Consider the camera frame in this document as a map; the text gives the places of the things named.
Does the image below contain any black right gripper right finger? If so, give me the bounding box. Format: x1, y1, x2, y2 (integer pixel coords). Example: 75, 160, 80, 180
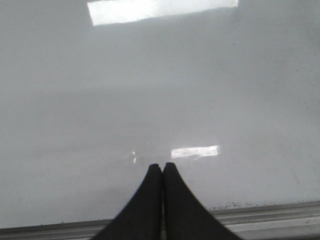
162, 162, 241, 240

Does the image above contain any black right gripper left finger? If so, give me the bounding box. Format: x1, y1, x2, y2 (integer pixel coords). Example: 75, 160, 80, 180
92, 164, 163, 240

